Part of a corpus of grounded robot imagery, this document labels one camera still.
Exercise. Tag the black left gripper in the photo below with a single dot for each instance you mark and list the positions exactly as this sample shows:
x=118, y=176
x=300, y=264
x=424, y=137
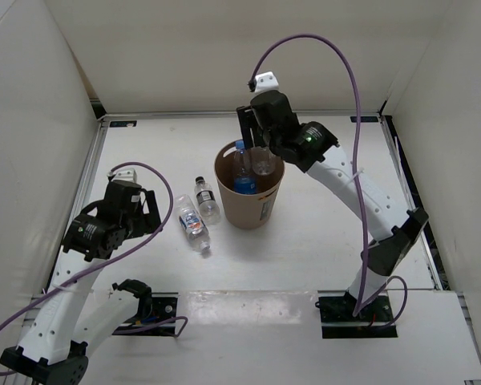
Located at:
x=148, y=222

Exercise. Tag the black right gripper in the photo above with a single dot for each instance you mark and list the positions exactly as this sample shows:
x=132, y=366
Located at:
x=247, y=122

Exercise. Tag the clear unlabelled plastic bottle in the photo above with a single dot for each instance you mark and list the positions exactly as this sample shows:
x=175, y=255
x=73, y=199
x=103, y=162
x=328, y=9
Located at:
x=263, y=161

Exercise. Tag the orange blue label bottle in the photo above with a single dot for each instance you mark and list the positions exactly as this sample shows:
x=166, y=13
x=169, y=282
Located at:
x=192, y=224

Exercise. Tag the blue label water bottle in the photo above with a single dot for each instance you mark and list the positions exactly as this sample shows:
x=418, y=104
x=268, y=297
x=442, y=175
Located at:
x=244, y=181

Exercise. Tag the black label plastic bottle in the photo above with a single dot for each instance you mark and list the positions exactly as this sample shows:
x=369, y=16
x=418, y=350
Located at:
x=206, y=201

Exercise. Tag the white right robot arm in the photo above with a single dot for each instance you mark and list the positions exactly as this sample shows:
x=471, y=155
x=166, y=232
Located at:
x=389, y=230

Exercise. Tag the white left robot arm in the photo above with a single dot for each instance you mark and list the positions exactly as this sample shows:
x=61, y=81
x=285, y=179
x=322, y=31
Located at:
x=49, y=352

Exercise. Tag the brown cylindrical waste bin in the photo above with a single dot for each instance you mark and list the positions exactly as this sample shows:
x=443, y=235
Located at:
x=246, y=211

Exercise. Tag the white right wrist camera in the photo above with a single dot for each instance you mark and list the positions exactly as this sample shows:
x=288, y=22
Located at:
x=263, y=82

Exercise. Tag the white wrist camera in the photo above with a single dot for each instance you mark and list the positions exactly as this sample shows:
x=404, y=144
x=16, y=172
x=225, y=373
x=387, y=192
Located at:
x=125, y=174
x=263, y=82

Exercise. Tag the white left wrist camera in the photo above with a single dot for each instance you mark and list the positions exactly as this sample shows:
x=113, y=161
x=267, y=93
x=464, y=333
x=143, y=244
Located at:
x=125, y=174

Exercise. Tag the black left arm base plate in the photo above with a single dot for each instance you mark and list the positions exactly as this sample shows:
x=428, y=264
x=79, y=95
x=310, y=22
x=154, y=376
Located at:
x=164, y=306

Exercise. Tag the aluminium left table rail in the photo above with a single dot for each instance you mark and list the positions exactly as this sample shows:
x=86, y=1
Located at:
x=83, y=192

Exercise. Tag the aluminium table rail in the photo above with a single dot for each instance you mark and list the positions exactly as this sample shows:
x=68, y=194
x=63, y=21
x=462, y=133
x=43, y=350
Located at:
x=83, y=192
x=437, y=269

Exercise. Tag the aluminium right table rail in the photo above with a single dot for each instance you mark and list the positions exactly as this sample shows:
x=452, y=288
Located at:
x=437, y=269

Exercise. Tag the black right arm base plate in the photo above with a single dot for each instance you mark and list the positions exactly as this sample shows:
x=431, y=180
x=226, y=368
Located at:
x=338, y=322

